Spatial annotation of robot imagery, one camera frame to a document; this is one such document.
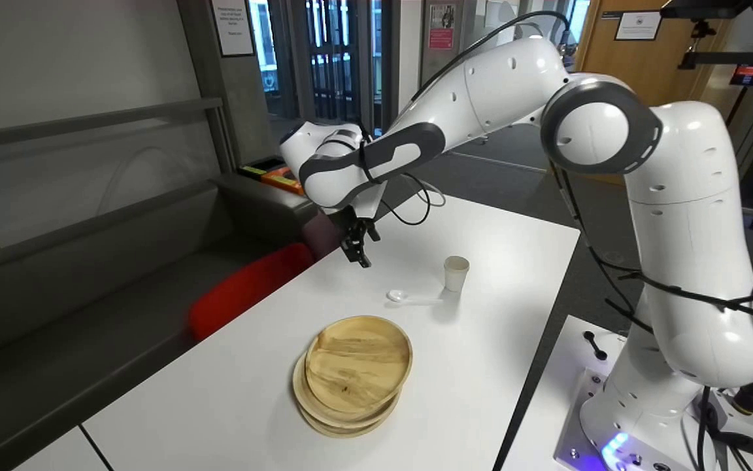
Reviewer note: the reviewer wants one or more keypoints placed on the wooden door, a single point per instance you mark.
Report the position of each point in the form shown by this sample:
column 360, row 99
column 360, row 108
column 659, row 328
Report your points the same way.
column 594, row 44

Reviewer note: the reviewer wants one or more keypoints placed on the white paper cup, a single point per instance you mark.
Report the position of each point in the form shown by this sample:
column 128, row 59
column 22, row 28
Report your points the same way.
column 456, row 277

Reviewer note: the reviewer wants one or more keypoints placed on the white door sign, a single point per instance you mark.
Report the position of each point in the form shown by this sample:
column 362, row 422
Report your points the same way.
column 638, row 24

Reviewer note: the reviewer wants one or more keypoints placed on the dark grey sofa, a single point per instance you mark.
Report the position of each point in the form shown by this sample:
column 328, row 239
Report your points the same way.
column 90, row 350

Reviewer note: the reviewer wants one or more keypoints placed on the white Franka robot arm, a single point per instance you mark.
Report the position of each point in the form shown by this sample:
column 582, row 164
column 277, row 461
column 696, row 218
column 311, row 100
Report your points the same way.
column 690, row 226

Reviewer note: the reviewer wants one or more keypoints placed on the red and white notice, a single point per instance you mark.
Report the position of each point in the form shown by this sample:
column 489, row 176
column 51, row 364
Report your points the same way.
column 442, row 28

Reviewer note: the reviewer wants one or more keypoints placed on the black tripod stand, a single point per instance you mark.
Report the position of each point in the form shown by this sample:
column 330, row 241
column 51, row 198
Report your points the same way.
column 743, row 61

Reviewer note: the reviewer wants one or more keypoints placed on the red chair at table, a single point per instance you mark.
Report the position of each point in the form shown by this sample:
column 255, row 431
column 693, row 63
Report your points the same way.
column 246, row 290

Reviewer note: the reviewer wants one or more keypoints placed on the orange box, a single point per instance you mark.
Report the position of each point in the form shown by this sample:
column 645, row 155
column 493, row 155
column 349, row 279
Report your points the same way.
column 277, row 180

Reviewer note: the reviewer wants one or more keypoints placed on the black power plug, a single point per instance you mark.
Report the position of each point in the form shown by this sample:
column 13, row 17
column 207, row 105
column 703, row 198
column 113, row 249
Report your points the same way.
column 748, row 398

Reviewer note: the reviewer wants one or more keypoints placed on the grey metal railing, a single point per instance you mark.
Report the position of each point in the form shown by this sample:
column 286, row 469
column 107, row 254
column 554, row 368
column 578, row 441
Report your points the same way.
column 90, row 122

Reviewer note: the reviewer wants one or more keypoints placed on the pale wooden plate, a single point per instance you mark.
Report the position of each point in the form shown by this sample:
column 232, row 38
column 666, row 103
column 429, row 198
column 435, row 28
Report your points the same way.
column 340, row 424

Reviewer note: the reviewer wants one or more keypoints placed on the dark-grained wooden plate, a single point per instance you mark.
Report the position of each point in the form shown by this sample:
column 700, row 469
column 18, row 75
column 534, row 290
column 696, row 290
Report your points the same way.
column 360, row 363

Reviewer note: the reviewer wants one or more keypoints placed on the white plastic spoon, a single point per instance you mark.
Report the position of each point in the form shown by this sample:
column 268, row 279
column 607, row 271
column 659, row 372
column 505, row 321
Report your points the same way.
column 411, row 297

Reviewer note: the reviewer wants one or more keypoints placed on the white wall poster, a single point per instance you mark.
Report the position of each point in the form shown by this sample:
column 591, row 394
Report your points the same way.
column 234, row 28

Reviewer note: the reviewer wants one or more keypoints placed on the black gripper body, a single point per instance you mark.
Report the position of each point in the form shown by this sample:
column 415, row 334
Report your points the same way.
column 360, row 211

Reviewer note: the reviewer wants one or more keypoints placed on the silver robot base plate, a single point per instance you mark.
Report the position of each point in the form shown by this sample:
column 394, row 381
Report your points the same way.
column 587, row 394

